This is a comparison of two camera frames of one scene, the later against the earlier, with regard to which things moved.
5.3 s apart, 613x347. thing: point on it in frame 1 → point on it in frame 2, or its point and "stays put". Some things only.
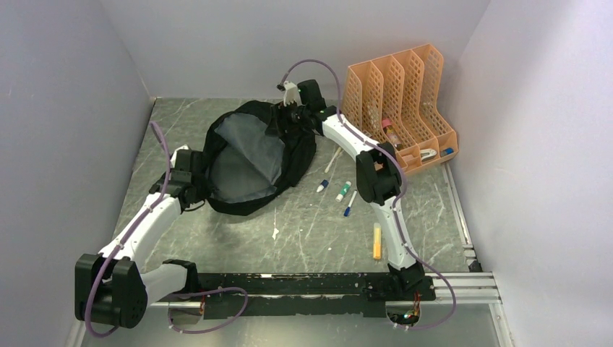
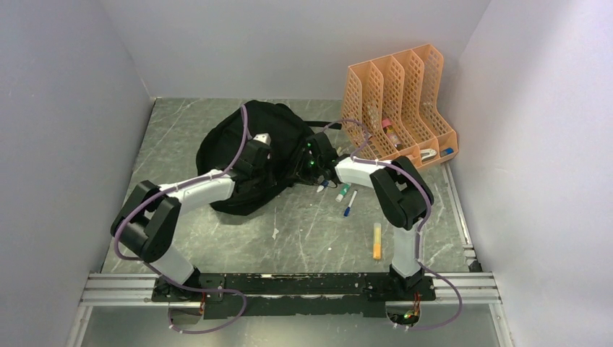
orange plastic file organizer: [397, 99] stays put
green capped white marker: [344, 190] stays put
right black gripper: [288, 106] → [311, 179]
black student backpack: [250, 154] stays put
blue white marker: [323, 185] stays put
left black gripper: [204, 192] → [269, 182]
